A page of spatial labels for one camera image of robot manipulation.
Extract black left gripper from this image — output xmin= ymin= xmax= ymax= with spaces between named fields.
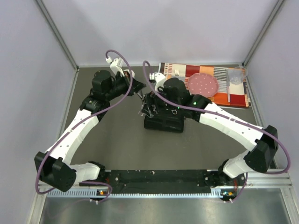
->
xmin=105 ymin=70 xmax=146 ymax=101

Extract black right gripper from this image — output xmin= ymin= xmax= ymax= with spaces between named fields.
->
xmin=142 ymin=84 xmax=181 ymax=118

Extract silver thinning scissors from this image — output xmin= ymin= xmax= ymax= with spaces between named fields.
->
xmin=139 ymin=91 xmax=154 ymax=118

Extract black zip tool case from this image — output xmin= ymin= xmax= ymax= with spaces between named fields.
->
xmin=143 ymin=107 xmax=185 ymax=133

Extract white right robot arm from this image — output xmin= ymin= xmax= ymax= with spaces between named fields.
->
xmin=142 ymin=73 xmax=278 ymax=185

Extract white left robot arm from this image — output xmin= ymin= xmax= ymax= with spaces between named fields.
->
xmin=34 ymin=70 xmax=145 ymax=192

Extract pink polka dot plate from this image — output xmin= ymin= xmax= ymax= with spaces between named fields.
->
xmin=187 ymin=73 xmax=219 ymax=98

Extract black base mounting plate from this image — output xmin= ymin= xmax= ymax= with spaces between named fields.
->
xmin=78 ymin=169 xmax=246 ymax=194

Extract colourful patterned placemat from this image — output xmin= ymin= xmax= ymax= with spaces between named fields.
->
xmin=159 ymin=63 xmax=250 ymax=108

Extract clear plastic cup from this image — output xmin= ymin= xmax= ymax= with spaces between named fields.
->
xmin=228 ymin=65 xmax=248 ymax=85

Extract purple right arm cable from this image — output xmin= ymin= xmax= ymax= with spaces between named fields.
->
xmin=142 ymin=60 xmax=292 ymax=204

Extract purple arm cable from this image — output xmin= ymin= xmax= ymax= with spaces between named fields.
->
xmin=142 ymin=60 xmax=292 ymax=204
xmin=34 ymin=49 xmax=134 ymax=206

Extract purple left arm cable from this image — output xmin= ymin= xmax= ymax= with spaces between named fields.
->
xmin=34 ymin=49 xmax=134 ymax=206

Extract pink handled knife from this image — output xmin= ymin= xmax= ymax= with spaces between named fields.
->
xmin=226 ymin=74 xmax=231 ymax=103

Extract grey slotted cable duct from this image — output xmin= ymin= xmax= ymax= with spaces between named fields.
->
xmin=47 ymin=188 xmax=224 ymax=198

